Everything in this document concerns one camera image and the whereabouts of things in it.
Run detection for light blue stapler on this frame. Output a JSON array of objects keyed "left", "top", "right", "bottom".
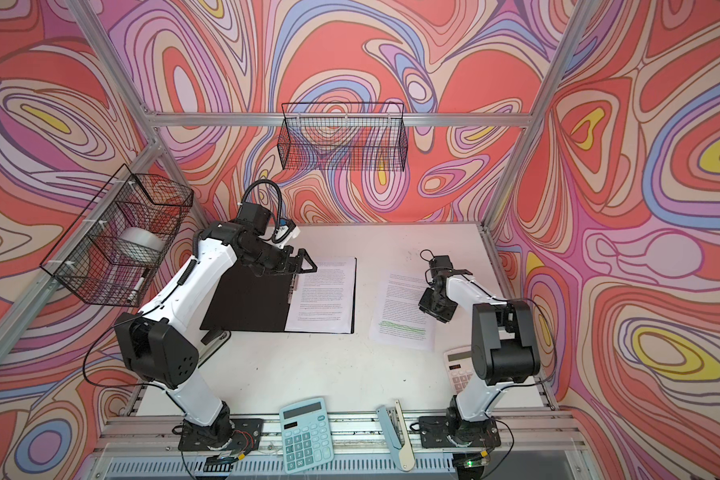
[{"left": 376, "top": 400, "right": 415, "bottom": 472}]

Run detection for white printed paper sheets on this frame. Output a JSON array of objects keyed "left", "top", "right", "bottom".
[{"left": 369, "top": 272, "right": 435, "bottom": 351}]

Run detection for black marker pen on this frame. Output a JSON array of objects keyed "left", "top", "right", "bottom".
[{"left": 127, "top": 270, "right": 148, "bottom": 305}]

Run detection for white tape roll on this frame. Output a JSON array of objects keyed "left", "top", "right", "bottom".
[{"left": 116, "top": 227, "right": 165, "bottom": 254}]

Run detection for black wire basket back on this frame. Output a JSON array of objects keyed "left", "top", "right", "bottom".
[{"left": 277, "top": 101, "right": 408, "bottom": 172}]

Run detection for black wire basket left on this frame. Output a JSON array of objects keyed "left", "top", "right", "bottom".
[{"left": 40, "top": 165, "right": 194, "bottom": 307}]

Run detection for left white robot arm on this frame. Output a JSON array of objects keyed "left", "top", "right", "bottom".
[{"left": 115, "top": 220, "right": 317, "bottom": 450}]

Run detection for pink white calculator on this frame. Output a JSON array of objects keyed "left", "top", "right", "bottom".
[{"left": 443, "top": 346, "right": 474, "bottom": 394}]

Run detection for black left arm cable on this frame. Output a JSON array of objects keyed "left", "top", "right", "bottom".
[{"left": 82, "top": 178, "right": 286, "bottom": 421}]

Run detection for teal calculator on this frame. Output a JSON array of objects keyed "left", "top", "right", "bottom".
[{"left": 279, "top": 397, "right": 334, "bottom": 474}]

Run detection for teal clip folder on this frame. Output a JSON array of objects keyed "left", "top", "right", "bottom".
[{"left": 199, "top": 256, "right": 359, "bottom": 335}]

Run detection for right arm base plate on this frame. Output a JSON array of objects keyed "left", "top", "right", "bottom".
[{"left": 417, "top": 415, "right": 502, "bottom": 452}]

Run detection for black silver stapler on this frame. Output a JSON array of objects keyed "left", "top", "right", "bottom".
[{"left": 198, "top": 330, "right": 231, "bottom": 366}]

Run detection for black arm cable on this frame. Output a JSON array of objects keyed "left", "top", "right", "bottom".
[
  {"left": 82, "top": 178, "right": 286, "bottom": 421},
  {"left": 418, "top": 248, "right": 559, "bottom": 475}
]

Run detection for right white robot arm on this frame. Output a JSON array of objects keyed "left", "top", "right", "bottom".
[{"left": 419, "top": 270, "right": 541, "bottom": 424}]

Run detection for black wire basket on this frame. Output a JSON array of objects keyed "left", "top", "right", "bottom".
[
  {"left": 277, "top": 101, "right": 408, "bottom": 172},
  {"left": 40, "top": 165, "right": 194, "bottom": 307}
]

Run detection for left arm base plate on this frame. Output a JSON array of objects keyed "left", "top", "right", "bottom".
[{"left": 172, "top": 418, "right": 264, "bottom": 453}]

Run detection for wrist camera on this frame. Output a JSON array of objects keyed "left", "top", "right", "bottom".
[
  {"left": 233, "top": 202, "right": 300, "bottom": 245},
  {"left": 425, "top": 255, "right": 454, "bottom": 283}
]

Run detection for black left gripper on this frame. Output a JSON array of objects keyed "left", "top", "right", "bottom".
[{"left": 243, "top": 241, "right": 318, "bottom": 275}]

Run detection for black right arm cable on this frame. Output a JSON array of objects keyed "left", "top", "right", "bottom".
[{"left": 418, "top": 248, "right": 559, "bottom": 475}]

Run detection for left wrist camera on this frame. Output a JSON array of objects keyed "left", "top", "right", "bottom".
[{"left": 233, "top": 202, "right": 300, "bottom": 245}]

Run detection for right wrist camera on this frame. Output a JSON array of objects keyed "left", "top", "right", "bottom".
[{"left": 425, "top": 255, "right": 454, "bottom": 283}]

